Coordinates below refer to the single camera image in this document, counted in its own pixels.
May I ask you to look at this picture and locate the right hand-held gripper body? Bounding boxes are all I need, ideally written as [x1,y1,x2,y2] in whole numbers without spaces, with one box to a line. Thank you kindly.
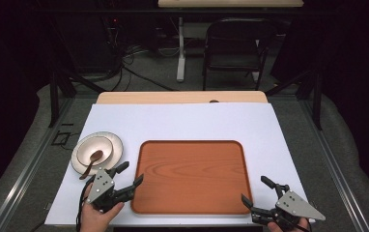
[251,183,326,232]

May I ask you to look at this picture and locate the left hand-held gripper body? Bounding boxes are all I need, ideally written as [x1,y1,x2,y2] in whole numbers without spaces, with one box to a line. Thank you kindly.
[85,169,134,215]

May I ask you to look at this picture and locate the person's right hand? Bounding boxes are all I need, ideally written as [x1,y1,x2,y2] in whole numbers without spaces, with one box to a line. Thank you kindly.
[267,217,311,232]

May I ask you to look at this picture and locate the person's left hand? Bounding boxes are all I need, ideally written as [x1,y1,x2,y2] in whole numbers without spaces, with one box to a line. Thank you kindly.
[79,183,126,232]

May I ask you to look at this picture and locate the cream plate with dark rim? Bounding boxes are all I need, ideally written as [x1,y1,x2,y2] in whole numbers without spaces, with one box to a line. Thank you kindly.
[71,130,125,177]

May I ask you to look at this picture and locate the brown wooden spoon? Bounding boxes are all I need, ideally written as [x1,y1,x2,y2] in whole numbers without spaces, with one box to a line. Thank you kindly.
[78,149,104,181]

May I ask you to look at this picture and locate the cream bowl with dark rim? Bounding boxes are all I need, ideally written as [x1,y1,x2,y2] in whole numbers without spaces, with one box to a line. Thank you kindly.
[75,135,114,167]

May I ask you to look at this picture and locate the brown wooden tray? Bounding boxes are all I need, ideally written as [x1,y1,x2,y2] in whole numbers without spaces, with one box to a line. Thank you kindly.
[130,139,254,216]

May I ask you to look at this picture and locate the black floor socket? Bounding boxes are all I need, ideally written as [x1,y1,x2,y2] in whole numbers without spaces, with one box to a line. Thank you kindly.
[50,130,71,147]

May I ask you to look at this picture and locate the white table mat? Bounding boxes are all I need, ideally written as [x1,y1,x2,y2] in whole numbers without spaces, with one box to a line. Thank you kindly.
[44,101,316,227]

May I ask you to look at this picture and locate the black metal stand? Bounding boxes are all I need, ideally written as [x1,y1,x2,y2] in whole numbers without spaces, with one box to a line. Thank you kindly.
[47,69,107,129]
[264,68,324,131]

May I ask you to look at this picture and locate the white desk leg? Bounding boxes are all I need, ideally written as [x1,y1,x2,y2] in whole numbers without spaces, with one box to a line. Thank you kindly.
[176,16,187,83]

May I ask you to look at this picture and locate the dark curtain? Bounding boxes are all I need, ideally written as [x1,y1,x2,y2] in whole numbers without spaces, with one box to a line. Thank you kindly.
[270,0,369,202]
[0,0,60,207]

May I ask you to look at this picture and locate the black folding chair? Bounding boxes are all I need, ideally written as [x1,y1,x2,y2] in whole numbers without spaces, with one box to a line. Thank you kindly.
[201,16,277,92]

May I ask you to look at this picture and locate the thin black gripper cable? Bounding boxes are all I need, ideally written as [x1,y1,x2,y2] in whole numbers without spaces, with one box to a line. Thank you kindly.
[297,216,312,232]

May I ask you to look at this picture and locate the aluminium floor rail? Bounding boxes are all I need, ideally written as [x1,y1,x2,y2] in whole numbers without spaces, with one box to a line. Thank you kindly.
[297,96,369,232]
[0,96,74,232]

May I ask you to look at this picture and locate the black floor cables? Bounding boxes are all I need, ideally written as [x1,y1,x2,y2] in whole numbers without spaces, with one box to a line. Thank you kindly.
[103,18,179,93]

